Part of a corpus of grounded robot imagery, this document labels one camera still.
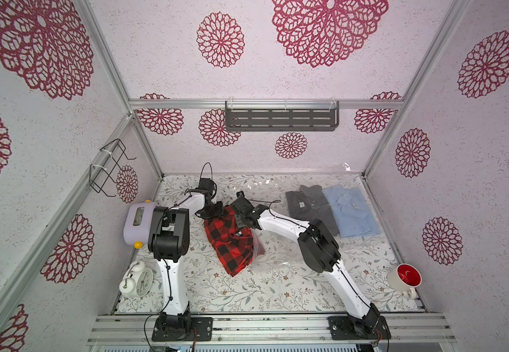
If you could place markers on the white mug red inside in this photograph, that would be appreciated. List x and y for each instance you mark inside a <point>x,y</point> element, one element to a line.
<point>405,279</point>

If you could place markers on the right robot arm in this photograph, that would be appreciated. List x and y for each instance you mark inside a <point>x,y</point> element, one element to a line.
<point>320,252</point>

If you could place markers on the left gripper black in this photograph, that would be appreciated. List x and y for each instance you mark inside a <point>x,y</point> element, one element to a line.
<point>220,212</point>

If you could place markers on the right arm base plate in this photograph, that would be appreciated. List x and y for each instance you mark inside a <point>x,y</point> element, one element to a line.
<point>348,328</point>

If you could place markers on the light blue shirt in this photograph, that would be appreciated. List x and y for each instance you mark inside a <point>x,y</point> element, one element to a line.
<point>351,212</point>

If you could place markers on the dark grey wall shelf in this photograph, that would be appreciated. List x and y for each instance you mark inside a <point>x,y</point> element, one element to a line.
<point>281,120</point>

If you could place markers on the red black plaid shirt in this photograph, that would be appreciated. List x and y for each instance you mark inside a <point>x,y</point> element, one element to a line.
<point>235,247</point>

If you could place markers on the dark grey shirt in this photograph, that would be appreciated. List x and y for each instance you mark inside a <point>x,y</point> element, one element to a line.
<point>309,203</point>

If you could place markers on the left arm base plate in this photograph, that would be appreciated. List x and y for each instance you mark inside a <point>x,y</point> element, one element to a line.
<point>169,328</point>

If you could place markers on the black wire wall rack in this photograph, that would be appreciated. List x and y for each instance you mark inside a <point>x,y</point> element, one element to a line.
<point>100,174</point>

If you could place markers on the white analog alarm clock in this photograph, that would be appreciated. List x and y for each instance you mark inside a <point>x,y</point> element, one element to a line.
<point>137,280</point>

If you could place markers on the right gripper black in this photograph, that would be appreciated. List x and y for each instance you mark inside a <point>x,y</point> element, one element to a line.
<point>240,218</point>

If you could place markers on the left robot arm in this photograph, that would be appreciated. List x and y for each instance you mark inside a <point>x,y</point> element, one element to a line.
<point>169,241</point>

